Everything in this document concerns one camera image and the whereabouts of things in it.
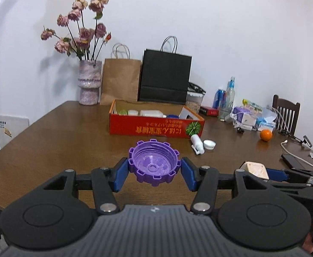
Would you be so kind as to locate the black phone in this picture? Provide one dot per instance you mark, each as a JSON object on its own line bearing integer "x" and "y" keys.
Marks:
{"x": 291, "y": 160}

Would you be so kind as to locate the large white plastic bottle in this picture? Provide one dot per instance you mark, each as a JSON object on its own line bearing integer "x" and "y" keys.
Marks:
{"x": 151, "y": 113}

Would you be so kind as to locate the purple and white package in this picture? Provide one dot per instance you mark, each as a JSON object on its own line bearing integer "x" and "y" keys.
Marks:
{"x": 243, "y": 116}

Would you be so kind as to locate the black phone holder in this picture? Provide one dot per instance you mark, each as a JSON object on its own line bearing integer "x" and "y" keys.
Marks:
{"x": 304, "y": 141}

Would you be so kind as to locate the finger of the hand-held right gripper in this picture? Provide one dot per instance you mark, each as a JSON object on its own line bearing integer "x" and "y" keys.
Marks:
{"x": 279, "y": 174}
{"x": 287, "y": 185}

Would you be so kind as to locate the blue plastic cap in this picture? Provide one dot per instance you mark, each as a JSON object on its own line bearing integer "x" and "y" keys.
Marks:
{"x": 173, "y": 116}

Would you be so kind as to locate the white cardboard box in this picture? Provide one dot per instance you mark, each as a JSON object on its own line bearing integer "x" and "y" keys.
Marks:
{"x": 10, "y": 131}

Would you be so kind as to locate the red cardboard box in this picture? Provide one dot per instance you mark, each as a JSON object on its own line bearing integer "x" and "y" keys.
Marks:
{"x": 151, "y": 128}

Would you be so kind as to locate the white ribbed cap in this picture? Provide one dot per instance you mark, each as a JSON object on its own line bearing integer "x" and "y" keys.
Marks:
{"x": 209, "y": 144}

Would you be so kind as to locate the small white spray bottle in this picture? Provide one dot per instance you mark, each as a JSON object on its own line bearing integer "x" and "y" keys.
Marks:
{"x": 197, "y": 143}

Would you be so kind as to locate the pink speckled ceramic vase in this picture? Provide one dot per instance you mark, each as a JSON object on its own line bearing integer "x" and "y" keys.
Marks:
{"x": 90, "y": 85}

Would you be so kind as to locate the clear plastic food container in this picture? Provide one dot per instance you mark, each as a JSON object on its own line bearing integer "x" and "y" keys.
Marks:
{"x": 194, "y": 102}

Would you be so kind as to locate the small red box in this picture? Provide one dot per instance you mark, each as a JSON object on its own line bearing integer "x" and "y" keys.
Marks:
{"x": 209, "y": 111}

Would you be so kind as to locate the purple toothed plastic lid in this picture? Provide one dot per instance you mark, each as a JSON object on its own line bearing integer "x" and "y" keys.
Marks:
{"x": 153, "y": 163}

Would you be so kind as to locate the brown paper bag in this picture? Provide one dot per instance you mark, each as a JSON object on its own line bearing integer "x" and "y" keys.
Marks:
{"x": 120, "y": 81}

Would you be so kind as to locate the dried pink flower bouquet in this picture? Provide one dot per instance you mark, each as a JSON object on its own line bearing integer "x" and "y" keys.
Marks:
{"x": 81, "y": 36}

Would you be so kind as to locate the light blue tissue pack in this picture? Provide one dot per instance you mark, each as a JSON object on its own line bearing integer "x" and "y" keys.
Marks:
{"x": 266, "y": 120}

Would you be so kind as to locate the yellow snack packet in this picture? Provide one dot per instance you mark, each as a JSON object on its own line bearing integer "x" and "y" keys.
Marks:
{"x": 252, "y": 105}

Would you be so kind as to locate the black paper bag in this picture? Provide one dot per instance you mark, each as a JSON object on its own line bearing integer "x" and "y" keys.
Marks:
{"x": 165, "y": 77}

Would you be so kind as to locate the clear plastic bottle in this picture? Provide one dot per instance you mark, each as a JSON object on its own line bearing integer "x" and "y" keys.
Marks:
{"x": 226, "y": 104}

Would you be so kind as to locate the blue drink can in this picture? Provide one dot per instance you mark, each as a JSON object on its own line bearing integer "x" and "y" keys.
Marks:
{"x": 219, "y": 99}

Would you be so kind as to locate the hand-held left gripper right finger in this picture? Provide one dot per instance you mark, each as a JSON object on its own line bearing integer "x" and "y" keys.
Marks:
{"x": 187, "y": 171}

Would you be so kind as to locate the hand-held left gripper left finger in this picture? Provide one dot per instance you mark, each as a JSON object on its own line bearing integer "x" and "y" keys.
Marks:
{"x": 121, "y": 173}

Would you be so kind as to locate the beige plastic soap box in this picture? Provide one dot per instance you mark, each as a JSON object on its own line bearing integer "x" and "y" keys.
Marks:
{"x": 255, "y": 169}

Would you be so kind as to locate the green plastic item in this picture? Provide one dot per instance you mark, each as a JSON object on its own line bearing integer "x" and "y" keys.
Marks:
{"x": 123, "y": 112}

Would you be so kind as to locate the orange fruit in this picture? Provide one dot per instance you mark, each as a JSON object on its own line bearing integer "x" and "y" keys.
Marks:
{"x": 266, "y": 135}

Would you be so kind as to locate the small black clip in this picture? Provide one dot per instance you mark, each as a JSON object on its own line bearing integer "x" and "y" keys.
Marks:
{"x": 240, "y": 131}

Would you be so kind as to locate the dark wooden chair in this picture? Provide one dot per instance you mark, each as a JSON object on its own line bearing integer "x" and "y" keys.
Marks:
{"x": 286, "y": 112}

